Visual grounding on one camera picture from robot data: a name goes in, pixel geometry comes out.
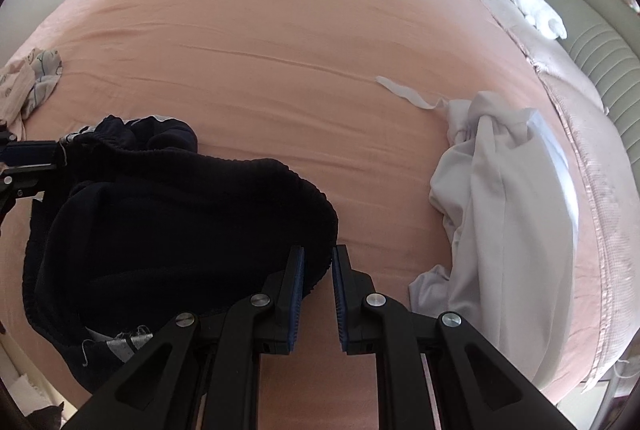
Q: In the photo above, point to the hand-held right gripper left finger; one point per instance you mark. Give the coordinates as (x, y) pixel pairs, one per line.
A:
(297, 285)

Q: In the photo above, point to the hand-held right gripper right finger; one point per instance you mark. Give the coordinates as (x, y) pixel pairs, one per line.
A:
(339, 295)

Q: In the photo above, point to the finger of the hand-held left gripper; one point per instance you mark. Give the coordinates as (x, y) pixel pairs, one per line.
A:
(25, 152)
(20, 182)

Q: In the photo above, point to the navy pants with white stripes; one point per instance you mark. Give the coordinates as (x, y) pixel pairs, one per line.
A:
(175, 220)

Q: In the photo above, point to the pink printed garment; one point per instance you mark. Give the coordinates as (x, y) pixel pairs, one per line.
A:
(12, 89)

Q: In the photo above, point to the light blue printed garment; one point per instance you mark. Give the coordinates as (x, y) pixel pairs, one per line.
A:
(45, 74)

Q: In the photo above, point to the white garment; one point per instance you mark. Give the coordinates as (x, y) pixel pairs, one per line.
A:
(500, 210)

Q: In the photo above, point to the white cloth strip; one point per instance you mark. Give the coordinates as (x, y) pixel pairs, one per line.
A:
(400, 90)

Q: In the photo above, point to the bed with pink sheet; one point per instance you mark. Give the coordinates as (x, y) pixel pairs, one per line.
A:
(300, 59)

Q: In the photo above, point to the pink pillow blanket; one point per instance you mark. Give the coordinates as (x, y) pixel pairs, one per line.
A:
(590, 134)

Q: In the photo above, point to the white plush toy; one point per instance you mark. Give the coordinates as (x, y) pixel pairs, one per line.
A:
(537, 12)

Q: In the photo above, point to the grey padded headboard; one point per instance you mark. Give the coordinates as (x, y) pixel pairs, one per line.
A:
(600, 49)

